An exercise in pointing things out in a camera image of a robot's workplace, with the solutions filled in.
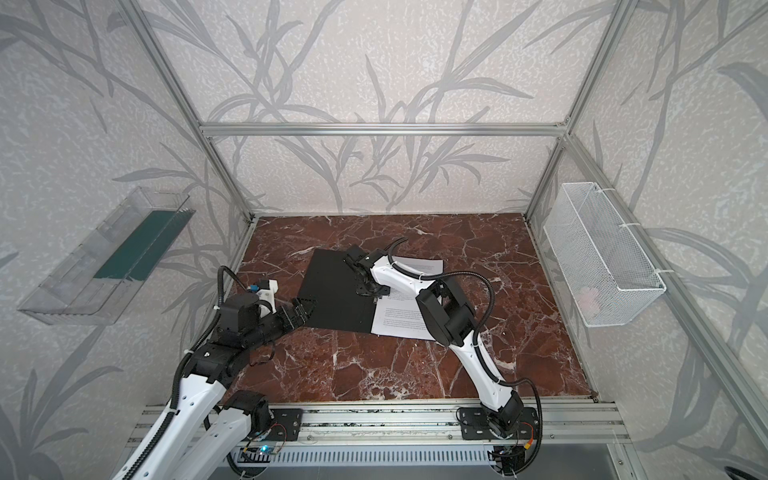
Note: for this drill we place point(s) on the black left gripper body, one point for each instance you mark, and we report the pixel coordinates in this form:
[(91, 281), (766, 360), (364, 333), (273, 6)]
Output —
[(297, 310)]

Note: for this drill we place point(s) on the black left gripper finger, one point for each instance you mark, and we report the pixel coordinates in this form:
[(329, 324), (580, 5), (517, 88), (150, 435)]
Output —
[(291, 323), (302, 309)]

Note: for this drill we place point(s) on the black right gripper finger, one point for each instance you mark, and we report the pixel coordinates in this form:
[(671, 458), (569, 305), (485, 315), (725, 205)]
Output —
[(367, 289), (379, 291)]

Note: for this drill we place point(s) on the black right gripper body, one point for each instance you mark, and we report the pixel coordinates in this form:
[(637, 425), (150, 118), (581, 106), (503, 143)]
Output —
[(358, 263)]

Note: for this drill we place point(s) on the printed paper sheet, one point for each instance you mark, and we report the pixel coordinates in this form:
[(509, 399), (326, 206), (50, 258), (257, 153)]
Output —
[(398, 315)]

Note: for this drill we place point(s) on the white black file folder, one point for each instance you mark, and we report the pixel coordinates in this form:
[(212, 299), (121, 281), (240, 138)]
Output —
[(332, 284)]

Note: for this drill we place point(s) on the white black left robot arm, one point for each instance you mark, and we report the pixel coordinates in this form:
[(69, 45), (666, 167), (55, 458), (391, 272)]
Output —
[(202, 423)]

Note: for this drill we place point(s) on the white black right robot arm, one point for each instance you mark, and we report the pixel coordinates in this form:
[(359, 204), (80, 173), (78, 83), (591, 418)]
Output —
[(450, 319)]

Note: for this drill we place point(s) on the green circuit board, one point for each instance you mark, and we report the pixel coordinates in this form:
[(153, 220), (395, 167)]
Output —
[(261, 454)]

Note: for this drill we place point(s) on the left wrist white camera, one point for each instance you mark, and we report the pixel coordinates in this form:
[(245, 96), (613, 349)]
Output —
[(265, 289)]

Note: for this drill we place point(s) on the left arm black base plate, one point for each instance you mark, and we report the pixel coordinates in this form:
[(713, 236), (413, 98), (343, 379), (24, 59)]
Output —
[(285, 425)]

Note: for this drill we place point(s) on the clear plastic wall tray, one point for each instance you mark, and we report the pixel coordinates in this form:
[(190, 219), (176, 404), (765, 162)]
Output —
[(95, 283)]

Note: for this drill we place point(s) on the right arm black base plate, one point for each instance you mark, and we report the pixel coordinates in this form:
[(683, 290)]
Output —
[(474, 425)]

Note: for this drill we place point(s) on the white wire mesh basket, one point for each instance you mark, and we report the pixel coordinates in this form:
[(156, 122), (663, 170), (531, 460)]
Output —
[(609, 275)]

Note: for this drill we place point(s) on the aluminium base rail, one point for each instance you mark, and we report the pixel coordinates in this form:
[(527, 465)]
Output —
[(566, 420)]

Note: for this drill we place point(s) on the aluminium cage frame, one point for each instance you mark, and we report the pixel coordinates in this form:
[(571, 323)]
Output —
[(742, 391)]

